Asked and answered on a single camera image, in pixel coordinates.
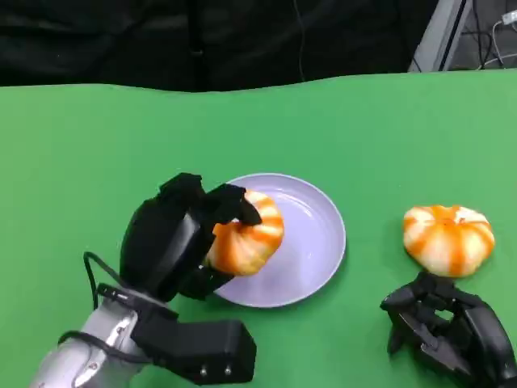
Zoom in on grey metal post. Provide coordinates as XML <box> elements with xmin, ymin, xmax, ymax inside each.
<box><xmin>407</xmin><ymin>0</ymin><xmax>473</xmax><ymax>74</ymax></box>

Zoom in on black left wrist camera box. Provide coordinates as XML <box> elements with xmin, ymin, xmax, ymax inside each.
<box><xmin>131</xmin><ymin>309</ymin><xmax>258</xmax><ymax>385</ymax></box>

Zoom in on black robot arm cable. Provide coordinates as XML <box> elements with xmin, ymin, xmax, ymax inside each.
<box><xmin>58</xmin><ymin>330</ymin><xmax>150</xmax><ymax>364</ymax></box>
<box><xmin>82</xmin><ymin>251</ymin><xmax>124</xmax><ymax>312</ymax></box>

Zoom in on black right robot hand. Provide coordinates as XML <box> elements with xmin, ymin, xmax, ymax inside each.
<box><xmin>379</xmin><ymin>271</ymin><xmax>517</xmax><ymax>388</ymax></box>

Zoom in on orange and white bread roll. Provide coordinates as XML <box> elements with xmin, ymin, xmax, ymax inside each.
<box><xmin>402</xmin><ymin>205</ymin><xmax>496</xmax><ymax>278</ymax></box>
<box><xmin>204</xmin><ymin>189</ymin><xmax>285</xmax><ymax>277</ymax></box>

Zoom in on black backdrop curtain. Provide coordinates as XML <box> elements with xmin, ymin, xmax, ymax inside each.
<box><xmin>0</xmin><ymin>0</ymin><xmax>436</xmax><ymax>93</ymax></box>

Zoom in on green table cloth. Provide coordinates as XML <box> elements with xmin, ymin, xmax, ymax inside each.
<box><xmin>0</xmin><ymin>67</ymin><xmax>517</xmax><ymax>388</ymax></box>

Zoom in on lilac plate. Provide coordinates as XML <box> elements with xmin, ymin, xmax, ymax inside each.
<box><xmin>213</xmin><ymin>172</ymin><xmax>347</xmax><ymax>309</ymax></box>

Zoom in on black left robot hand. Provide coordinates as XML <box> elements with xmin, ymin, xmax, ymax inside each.
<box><xmin>120</xmin><ymin>172</ymin><xmax>263</xmax><ymax>302</ymax></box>

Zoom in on white background cable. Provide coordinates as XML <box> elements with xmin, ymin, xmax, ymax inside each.
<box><xmin>482</xmin><ymin>19</ymin><xmax>517</xmax><ymax>70</ymax></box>

